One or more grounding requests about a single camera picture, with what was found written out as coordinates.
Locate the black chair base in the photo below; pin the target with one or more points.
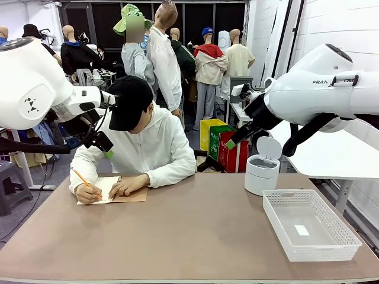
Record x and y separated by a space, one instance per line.
213 165

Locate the grey striped hanging garment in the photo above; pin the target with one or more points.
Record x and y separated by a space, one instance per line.
84 77

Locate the small white background table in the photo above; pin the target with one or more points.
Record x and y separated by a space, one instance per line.
237 114

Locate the white round flip-lid trash bin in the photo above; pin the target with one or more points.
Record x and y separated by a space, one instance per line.
260 180

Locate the mannequin with black bucket hat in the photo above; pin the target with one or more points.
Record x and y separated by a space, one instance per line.
31 30

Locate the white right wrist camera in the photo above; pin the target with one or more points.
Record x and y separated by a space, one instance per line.
237 89

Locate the white rectangular basket sticker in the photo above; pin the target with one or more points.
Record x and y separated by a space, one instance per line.
302 230

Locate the tall mannequin in white shirt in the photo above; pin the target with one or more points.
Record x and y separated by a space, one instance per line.
164 68

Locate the brown-cover spiral notebook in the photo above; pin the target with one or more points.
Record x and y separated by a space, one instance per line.
136 195

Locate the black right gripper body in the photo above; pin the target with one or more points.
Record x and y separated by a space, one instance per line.
262 114

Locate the person's head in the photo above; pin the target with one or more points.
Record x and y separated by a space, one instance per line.
145 121

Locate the grey cabinet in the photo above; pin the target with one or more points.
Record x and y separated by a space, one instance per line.
248 80

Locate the mannequin with green bucket hat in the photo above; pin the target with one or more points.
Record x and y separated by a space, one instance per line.
134 62

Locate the green recycling bin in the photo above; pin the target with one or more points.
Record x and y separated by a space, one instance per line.
214 142

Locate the person's right forearm white sleeve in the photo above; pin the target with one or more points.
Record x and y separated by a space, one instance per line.
83 171

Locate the yellow recycling bin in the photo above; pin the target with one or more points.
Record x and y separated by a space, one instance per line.
205 133

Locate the white perforated plastic basket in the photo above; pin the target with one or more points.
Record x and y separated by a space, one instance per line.
325 251

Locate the bare-headed mannequin in blue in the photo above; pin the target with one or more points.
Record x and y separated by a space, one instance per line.
3 34

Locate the person's left forearm white sleeve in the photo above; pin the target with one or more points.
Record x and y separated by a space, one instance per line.
168 176

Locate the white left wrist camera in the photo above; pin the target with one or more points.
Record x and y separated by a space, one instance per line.
107 97

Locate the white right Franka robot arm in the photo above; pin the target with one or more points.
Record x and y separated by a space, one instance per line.
311 100

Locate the person's right hand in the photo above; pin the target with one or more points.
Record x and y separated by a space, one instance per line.
89 195

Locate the yellow pencil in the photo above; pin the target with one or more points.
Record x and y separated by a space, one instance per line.
80 176

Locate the grey plastic stool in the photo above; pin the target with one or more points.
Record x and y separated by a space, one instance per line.
12 171

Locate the mannequin with blue cap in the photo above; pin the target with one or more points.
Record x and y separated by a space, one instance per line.
210 68

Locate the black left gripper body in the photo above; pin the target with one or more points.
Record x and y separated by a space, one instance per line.
84 127

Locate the white side table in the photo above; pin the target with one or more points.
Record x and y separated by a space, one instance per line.
325 159

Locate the cluttered background work table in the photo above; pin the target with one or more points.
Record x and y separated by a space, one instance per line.
108 74

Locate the red recycling bin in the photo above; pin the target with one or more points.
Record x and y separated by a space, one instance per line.
234 159

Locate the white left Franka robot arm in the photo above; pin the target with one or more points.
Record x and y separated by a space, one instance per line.
29 83

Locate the white table stand leg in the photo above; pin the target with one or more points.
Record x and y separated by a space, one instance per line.
25 168

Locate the white hooded jacket torso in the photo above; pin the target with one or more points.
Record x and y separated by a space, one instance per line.
160 148

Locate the mannequin in black sweater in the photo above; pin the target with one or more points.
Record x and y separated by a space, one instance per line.
77 56

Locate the mannequin in dark green jacket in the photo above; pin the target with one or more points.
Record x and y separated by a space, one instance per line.
185 60

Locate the black baseball cap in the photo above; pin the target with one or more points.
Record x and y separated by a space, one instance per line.
130 100

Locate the blue hanging garment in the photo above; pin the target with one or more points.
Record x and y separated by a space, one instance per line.
44 133

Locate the mannequin in cream shirt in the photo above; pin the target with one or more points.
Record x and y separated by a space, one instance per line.
238 62

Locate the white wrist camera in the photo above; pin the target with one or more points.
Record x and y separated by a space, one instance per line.
237 89
107 97

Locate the person's left hand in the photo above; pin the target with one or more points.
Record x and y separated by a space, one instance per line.
130 185

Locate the white rounded appliance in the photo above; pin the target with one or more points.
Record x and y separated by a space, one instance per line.
224 40

